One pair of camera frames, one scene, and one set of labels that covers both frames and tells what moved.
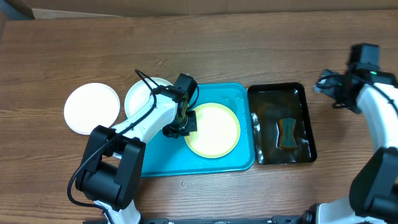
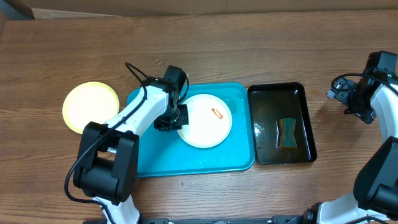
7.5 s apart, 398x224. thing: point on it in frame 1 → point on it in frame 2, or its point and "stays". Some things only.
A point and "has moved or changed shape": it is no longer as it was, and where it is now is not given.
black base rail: (283, 219) stays
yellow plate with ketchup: (218, 131) → (88, 102)
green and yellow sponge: (286, 139) stays
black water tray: (268, 104) stays
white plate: (138, 94) has moved or changed shape
